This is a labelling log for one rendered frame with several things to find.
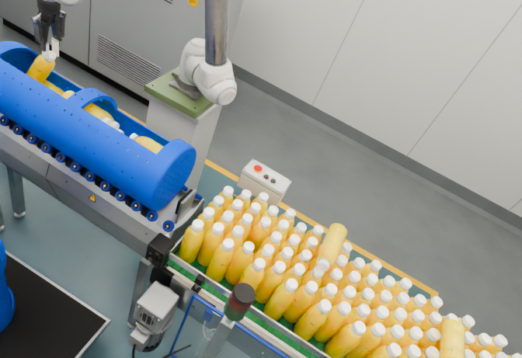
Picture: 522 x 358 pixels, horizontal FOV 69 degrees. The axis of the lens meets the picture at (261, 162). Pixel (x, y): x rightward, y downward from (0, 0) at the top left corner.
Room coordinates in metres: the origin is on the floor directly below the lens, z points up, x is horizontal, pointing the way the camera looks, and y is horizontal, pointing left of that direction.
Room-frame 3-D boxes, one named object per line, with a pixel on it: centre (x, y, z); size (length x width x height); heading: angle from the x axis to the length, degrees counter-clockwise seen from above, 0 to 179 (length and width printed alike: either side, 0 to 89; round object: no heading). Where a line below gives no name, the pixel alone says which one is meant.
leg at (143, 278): (0.95, 0.29, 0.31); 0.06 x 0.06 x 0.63; 79
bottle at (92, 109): (1.11, 0.71, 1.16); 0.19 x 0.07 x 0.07; 79
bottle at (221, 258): (0.83, -0.01, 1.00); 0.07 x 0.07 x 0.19
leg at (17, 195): (1.27, 1.23, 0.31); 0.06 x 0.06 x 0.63; 79
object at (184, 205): (1.01, 0.21, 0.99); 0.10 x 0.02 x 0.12; 169
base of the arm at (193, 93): (1.75, 0.53, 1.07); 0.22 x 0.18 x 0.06; 74
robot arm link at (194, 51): (1.73, 0.50, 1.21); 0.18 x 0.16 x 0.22; 50
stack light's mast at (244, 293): (0.58, -0.10, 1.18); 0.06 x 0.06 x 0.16
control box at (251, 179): (1.25, -0.05, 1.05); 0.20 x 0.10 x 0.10; 79
